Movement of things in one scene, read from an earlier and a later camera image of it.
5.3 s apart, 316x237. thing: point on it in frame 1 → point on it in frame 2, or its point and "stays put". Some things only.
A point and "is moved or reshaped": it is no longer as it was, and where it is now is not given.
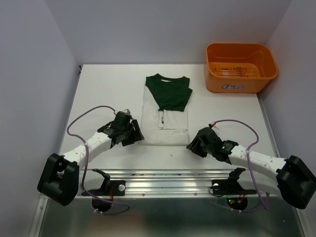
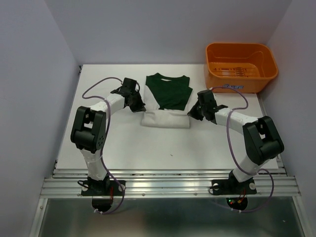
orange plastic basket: (239, 68) stays put
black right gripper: (194, 143) → (192, 112)
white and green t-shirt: (164, 115) is moved or reshaped
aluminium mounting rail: (175, 181) stays put
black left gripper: (138, 135) → (139, 106)
